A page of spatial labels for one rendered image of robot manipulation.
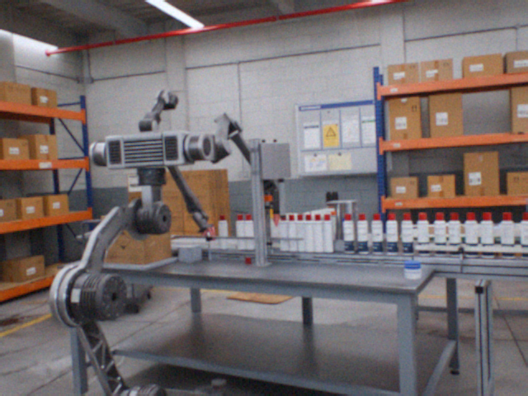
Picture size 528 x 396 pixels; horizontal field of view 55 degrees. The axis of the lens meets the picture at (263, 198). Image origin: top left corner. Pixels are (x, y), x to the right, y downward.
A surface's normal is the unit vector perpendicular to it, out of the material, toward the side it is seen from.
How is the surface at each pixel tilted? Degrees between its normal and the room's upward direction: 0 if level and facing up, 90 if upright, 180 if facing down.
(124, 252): 90
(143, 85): 90
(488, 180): 90
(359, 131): 90
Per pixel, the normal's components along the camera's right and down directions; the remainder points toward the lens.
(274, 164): 0.44, 0.02
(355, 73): -0.31, 0.07
